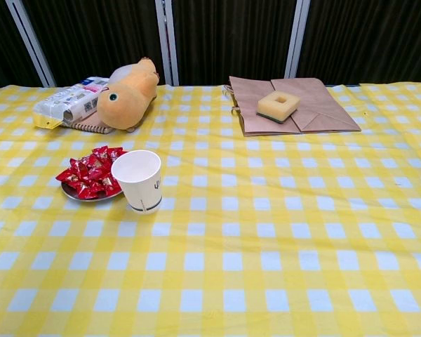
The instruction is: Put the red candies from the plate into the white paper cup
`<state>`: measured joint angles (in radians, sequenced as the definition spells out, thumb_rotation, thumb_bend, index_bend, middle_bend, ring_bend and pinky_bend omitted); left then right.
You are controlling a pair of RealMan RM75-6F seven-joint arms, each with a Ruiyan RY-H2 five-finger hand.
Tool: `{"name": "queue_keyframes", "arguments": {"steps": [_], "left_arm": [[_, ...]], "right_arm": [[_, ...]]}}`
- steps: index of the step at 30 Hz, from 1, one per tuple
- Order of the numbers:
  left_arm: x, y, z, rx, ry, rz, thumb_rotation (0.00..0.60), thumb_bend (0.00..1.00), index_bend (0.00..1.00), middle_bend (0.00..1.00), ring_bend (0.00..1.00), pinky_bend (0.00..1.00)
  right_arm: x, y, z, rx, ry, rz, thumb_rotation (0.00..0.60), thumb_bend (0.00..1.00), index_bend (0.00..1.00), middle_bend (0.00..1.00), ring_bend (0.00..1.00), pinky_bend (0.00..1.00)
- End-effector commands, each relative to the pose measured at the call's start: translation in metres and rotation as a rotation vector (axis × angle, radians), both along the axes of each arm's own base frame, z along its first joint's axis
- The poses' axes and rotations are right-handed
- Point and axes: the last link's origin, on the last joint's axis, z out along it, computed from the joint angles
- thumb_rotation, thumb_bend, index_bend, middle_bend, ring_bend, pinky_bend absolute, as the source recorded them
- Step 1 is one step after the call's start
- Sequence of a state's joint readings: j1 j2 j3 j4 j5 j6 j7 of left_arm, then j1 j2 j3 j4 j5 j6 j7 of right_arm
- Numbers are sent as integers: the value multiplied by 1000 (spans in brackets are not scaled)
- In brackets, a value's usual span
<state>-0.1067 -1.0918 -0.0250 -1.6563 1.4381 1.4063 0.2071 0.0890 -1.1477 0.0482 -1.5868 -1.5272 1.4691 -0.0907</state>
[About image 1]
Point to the brown spiral notebook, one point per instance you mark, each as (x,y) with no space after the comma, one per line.
(91,125)

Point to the flat brown paper bag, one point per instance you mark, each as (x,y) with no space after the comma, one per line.
(319,98)

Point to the white plastic food package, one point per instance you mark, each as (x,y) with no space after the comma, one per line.
(66,102)

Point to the white paper cup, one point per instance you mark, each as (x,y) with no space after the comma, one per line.
(140,189)

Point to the yellow sponge with square hole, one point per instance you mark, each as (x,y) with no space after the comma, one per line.
(266,105)

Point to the yellow white checkered tablecloth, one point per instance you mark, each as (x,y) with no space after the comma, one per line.
(231,245)

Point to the silver partition post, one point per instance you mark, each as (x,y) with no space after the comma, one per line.
(298,35)
(168,42)
(31,42)

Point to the orange plush toy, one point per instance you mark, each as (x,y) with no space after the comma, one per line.
(126,102)

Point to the round metal plate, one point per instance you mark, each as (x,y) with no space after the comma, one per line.
(105,197)

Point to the black pleated curtain panel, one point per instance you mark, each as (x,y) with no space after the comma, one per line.
(0,42)
(91,35)
(231,35)
(372,35)

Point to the red candy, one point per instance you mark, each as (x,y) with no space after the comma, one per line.
(67,176)
(86,191)
(100,153)
(79,165)
(96,172)
(108,184)
(115,154)

